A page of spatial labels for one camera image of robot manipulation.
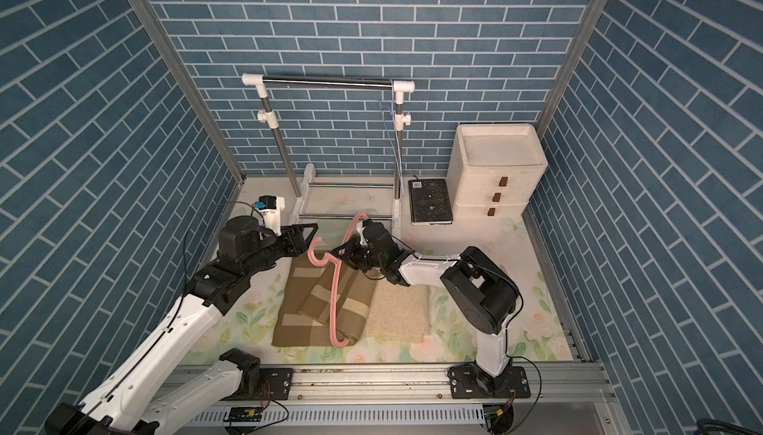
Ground white drawer cabinet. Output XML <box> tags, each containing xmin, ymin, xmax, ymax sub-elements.
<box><xmin>446</xmin><ymin>124</ymin><xmax>548</xmax><ymax>222</ymax></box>

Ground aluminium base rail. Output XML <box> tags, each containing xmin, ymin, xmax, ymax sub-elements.
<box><xmin>158</xmin><ymin>358</ymin><xmax>630</xmax><ymax>434</ymax></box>

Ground metal clothes rack white joints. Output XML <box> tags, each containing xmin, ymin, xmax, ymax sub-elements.
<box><xmin>240</xmin><ymin>73</ymin><xmax>415</xmax><ymax>238</ymax></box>

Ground blue wire clothes hanger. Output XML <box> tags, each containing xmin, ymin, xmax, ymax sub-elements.
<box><xmin>377</xmin><ymin>101</ymin><xmax>403</xmax><ymax>199</ymax></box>

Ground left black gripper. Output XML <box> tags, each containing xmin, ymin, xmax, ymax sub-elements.
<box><xmin>240</xmin><ymin>221</ymin><xmax>319</xmax><ymax>277</ymax></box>

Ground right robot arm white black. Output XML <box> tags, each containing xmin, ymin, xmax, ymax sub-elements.
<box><xmin>329</xmin><ymin>220</ymin><xmax>531</xmax><ymax>400</ymax></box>

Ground pink clothes hanger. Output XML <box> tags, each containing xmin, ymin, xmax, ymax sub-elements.
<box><xmin>300</xmin><ymin>213</ymin><xmax>376</xmax><ymax>349</ymax></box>

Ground beige scarf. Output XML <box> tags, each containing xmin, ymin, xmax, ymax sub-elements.
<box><xmin>363</xmin><ymin>281</ymin><xmax>430</xmax><ymax>344</ymax></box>

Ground small green circuit board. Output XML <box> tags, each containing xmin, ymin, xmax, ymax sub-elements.
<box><xmin>224</xmin><ymin>406</ymin><xmax>263</xmax><ymax>424</ymax></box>

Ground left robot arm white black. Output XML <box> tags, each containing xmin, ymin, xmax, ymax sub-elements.
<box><xmin>44</xmin><ymin>216</ymin><xmax>318</xmax><ymax>434</ymax></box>

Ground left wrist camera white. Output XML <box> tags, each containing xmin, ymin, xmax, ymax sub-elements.
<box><xmin>254</xmin><ymin>196</ymin><xmax>285</xmax><ymax>236</ymax></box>

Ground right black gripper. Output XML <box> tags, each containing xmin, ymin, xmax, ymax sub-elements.
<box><xmin>333</xmin><ymin>238</ymin><xmax>387</xmax><ymax>273</ymax></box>

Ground brown plaid scarf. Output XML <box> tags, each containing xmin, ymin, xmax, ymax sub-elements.
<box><xmin>272</xmin><ymin>255</ymin><xmax>377</xmax><ymax>348</ymax></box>

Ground black digital scale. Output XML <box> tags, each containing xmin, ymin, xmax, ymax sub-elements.
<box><xmin>409</xmin><ymin>178</ymin><xmax>453</xmax><ymax>224</ymax></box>

